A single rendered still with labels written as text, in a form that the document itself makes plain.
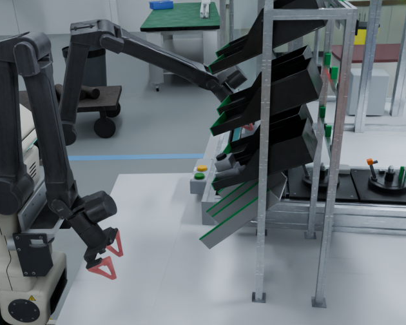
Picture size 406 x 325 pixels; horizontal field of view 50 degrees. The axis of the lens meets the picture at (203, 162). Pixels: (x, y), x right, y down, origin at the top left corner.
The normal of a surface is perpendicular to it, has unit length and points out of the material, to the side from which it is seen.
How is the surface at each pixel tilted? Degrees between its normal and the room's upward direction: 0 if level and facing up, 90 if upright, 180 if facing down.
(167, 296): 0
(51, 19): 90
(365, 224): 90
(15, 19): 90
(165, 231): 0
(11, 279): 90
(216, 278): 0
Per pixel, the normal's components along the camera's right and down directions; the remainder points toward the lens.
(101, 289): -0.03, -0.90
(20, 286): -0.03, 0.44
